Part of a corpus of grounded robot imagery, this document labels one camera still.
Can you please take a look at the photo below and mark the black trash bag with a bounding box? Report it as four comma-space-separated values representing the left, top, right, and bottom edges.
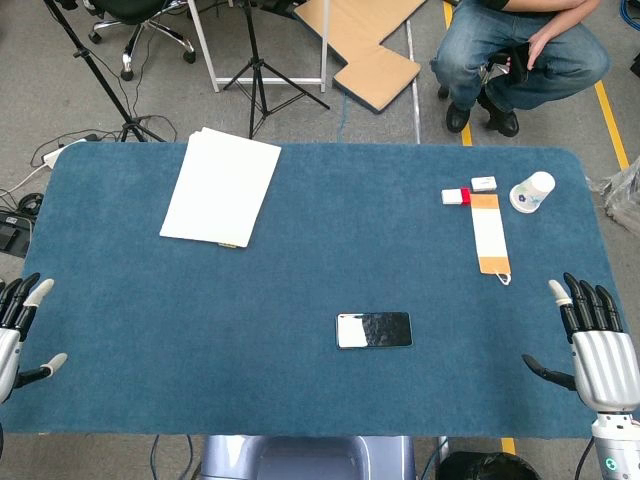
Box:
435, 450, 542, 480

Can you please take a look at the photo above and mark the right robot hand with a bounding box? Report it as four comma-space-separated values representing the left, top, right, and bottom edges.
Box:
521, 272, 640, 414

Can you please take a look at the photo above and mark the white metal frame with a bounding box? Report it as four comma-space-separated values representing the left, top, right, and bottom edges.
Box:
187, 0, 332, 94

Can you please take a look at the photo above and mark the white power strip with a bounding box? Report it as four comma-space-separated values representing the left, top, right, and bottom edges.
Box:
42, 138, 87, 170

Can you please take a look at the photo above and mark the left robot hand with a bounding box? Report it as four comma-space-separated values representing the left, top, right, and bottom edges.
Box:
0, 272, 69, 404

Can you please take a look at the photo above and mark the black floor device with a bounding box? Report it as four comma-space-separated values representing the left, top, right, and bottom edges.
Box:
0, 209, 35, 259

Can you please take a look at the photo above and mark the blue table mat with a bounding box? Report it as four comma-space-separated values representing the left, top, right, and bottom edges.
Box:
0, 140, 640, 441

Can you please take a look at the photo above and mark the light blue smartphone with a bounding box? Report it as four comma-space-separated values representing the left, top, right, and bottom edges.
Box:
335, 311, 414, 350

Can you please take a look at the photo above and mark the black cable on floor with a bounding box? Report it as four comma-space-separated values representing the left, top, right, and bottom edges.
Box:
29, 113, 179, 169

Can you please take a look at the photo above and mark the white paper cup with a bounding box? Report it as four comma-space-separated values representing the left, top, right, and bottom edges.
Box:
508, 171, 557, 215

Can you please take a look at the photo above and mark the white paper stack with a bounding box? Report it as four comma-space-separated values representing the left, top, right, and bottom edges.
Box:
159, 126, 283, 249

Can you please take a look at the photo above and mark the tan foam board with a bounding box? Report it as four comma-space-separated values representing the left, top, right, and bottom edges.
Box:
293, 0, 428, 115

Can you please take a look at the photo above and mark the black tripod stand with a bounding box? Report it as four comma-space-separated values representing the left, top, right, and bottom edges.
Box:
43, 0, 166, 143
222, 0, 331, 140

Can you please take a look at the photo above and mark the white box with red end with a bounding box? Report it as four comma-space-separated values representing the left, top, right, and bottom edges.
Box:
440, 187, 472, 207

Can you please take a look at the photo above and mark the clear plastic bag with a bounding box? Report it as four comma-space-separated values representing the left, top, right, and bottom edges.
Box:
588, 158, 640, 231

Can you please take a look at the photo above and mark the seated person in jeans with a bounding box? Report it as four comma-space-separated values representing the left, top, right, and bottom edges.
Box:
430, 0, 611, 138

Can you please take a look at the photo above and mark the robot torso base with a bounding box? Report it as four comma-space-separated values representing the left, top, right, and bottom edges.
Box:
198, 434, 417, 480

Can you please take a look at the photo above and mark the black office chair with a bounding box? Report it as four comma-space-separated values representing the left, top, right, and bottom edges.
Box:
82, 0, 197, 82

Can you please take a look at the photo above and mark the orange and white packet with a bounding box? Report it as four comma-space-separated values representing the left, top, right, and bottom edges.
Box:
470, 193, 513, 287

